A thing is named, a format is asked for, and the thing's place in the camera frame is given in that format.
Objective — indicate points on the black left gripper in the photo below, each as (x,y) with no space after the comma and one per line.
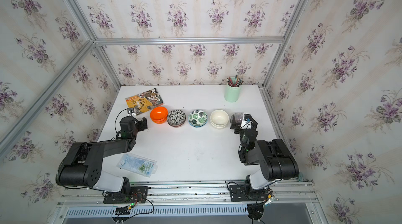
(142,127)

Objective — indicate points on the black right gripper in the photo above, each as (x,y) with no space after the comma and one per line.
(254,126)

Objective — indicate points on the purple glass bowl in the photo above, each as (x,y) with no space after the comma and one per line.
(236,120)

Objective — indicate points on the orange bowl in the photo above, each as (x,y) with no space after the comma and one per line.
(159,115)

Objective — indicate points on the large cream bowl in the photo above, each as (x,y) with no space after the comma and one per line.
(219,119)

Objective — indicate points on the dark patterned bowl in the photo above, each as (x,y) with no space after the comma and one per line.
(176,118)

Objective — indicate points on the green leaf bowl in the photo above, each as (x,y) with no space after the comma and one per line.
(197,118)

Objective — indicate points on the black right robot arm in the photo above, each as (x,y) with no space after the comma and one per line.
(273,157)

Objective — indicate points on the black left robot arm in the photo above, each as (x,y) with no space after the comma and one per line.
(82,165)

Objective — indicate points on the orange illustrated booklet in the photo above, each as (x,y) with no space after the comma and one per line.
(144,102)

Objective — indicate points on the pale green pen cup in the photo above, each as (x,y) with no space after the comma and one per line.
(233,88)

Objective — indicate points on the clear plastic packet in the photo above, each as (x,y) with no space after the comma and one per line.
(138,165)

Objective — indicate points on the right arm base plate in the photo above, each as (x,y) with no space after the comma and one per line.
(244,192)

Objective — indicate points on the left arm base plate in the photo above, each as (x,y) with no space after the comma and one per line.
(127,195)

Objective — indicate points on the aluminium rail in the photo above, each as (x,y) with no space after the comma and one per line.
(187,193)

